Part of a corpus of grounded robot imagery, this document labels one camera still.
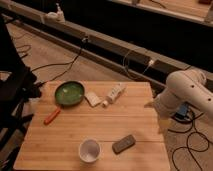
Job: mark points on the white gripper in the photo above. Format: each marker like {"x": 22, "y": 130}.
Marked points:
{"x": 165, "y": 109}

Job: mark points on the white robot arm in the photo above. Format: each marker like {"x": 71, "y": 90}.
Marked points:
{"x": 183, "y": 86}

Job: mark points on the green ceramic bowl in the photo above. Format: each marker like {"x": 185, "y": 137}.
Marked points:
{"x": 69, "y": 93}

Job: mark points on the blue device on floor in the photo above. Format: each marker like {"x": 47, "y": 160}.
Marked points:
{"x": 182, "y": 111}

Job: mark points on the white tube bottle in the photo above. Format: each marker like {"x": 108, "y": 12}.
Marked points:
{"x": 113, "y": 94}

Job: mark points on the black tripod stand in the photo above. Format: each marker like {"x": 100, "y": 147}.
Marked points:
{"x": 16, "y": 89}

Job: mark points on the long metal rail beam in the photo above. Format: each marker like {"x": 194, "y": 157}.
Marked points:
{"x": 156, "y": 42}

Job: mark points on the orange handled tool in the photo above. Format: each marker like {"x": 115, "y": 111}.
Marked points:
{"x": 52, "y": 116}

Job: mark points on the white object on rail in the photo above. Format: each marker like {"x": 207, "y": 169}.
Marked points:
{"x": 58, "y": 15}

